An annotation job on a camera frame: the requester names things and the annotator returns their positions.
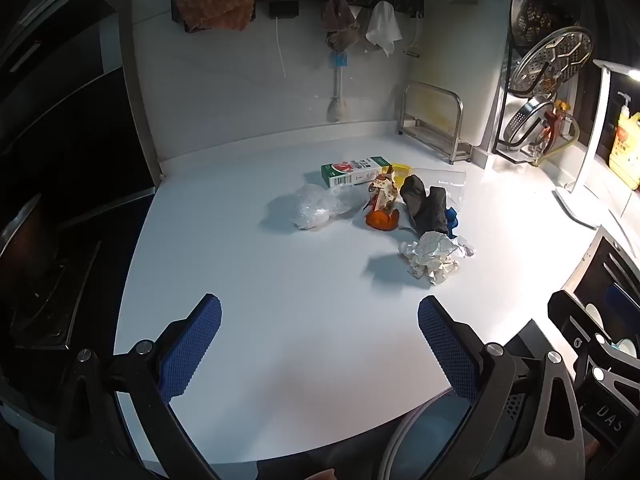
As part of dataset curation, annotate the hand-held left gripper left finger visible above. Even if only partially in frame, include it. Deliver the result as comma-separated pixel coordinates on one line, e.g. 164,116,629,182
55,294,223,480

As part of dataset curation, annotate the red-brown strap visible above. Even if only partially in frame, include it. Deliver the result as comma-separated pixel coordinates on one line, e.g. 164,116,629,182
542,110,563,143

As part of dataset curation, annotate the orange peel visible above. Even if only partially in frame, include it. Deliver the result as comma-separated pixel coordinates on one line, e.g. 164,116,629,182
364,205,402,232

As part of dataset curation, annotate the black wire lid rack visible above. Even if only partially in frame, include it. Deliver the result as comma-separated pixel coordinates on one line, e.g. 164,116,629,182
492,35,596,167

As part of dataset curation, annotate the gas stove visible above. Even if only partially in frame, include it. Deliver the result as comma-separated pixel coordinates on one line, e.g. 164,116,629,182
0,240,103,352

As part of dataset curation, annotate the yellow hose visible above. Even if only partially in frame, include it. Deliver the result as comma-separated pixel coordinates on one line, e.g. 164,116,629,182
530,112,583,167

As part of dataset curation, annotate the grey-brown rag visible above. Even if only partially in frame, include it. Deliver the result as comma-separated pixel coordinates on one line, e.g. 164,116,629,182
321,0,362,53

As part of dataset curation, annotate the white cord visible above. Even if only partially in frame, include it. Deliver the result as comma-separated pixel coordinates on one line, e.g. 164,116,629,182
274,16,287,78

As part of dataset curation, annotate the steel cutting board rack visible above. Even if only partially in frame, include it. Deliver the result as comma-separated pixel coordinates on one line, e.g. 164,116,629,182
399,81,473,165

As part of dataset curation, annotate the clear plastic bag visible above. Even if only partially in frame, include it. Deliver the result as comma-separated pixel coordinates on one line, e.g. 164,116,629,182
292,183,368,231

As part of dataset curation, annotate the hanging peeler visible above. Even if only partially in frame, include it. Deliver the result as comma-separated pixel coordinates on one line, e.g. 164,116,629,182
405,12,421,58

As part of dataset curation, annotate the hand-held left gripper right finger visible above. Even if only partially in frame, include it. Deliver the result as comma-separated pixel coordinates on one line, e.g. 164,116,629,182
417,295,586,480

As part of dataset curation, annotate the black perforated pan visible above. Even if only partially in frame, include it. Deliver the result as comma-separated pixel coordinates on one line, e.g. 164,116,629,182
510,0,596,51

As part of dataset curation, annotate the black sink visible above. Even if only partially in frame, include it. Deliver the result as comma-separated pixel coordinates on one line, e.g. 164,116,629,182
562,227,640,361

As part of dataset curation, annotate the green and white carton box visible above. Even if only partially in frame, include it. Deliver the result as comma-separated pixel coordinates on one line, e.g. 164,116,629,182
320,156,393,189

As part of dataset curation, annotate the white bottle brush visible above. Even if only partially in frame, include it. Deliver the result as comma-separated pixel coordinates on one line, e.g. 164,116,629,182
326,50,349,123

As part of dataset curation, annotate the black wok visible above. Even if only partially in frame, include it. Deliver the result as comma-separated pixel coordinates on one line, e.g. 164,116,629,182
0,194,57,281

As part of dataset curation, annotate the yellow plastic lid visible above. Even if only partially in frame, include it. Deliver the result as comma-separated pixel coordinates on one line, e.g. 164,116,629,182
387,161,416,186

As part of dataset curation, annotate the red and white snack wrapper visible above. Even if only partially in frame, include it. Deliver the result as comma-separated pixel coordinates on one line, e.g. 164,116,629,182
367,165,401,213

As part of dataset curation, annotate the yellow detergent bottle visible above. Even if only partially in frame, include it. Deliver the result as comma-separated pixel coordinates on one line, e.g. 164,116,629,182
607,91,640,191

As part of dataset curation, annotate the white cloth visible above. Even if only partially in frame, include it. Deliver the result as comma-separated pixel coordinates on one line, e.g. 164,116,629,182
365,1,402,57

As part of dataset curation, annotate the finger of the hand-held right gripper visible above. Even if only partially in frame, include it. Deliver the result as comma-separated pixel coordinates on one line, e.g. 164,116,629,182
547,289,640,358

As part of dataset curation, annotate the steel strainer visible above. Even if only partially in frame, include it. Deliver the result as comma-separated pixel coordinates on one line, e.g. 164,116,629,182
502,100,556,151

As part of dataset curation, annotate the brown cloth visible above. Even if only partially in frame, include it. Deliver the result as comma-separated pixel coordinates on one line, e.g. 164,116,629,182
172,0,273,33

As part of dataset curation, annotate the white cutting board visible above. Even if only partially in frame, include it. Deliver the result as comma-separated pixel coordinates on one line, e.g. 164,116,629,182
407,0,511,161

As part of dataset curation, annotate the black range hood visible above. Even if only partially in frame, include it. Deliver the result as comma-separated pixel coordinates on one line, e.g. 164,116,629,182
0,0,157,226

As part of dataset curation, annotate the steel steamer plate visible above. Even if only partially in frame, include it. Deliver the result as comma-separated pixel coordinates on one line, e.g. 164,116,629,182
510,27,595,96

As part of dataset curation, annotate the white bowl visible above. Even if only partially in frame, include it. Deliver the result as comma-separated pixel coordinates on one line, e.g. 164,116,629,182
584,302,638,358

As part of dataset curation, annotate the white paper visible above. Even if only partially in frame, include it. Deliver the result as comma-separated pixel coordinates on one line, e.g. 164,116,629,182
398,231,476,287

